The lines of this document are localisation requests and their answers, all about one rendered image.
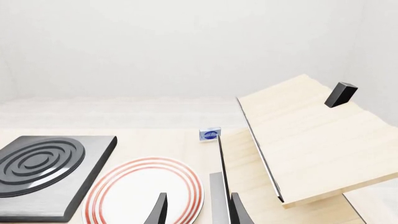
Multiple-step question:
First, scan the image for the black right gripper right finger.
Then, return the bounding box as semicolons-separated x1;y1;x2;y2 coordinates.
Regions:
230;192;254;224

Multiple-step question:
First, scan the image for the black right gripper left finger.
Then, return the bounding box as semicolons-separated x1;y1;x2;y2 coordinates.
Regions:
143;192;168;224

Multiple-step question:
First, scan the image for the flat black stove plate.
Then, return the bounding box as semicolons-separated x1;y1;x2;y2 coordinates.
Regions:
0;135;118;223

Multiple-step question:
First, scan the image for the white plate with red rings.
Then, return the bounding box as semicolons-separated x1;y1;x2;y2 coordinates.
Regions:
81;156;206;224

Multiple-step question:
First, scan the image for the small blue printed food box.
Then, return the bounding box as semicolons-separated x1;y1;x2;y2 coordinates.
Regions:
198;126;223;142

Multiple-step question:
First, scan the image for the pale wooden cabinet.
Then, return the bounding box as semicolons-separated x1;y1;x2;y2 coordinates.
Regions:
209;73;398;224

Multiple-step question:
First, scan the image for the small black block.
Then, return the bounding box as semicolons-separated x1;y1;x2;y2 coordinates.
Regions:
323;81;359;109

